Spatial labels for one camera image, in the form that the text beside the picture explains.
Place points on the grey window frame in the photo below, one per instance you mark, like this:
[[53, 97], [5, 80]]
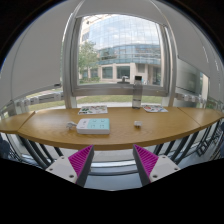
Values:
[[68, 76]]

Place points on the wide white roller blind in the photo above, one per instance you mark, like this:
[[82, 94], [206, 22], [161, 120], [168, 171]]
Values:
[[40, 50]]

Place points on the narrow white roller blind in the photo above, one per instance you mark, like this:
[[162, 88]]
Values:
[[193, 43]]

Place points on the white and teal power strip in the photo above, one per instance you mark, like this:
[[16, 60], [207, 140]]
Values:
[[92, 126]]

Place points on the small white charger block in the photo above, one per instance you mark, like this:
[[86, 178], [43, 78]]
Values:
[[137, 123]]

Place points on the white roller blind over window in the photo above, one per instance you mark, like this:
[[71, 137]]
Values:
[[120, 6]]

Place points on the large colourful printed sheet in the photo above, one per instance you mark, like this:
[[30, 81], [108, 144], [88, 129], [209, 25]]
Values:
[[92, 110]]

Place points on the small colourful printed sheet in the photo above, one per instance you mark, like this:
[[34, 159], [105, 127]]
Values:
[[155, 108]]

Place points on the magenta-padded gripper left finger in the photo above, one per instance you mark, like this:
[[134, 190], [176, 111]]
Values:
[[80, 160]]

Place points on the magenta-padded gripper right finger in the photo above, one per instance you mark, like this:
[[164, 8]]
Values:
[[146, 160]]

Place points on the clear black-capped water bottle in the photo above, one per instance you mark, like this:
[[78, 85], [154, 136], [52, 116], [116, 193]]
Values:
[[137, 96]]

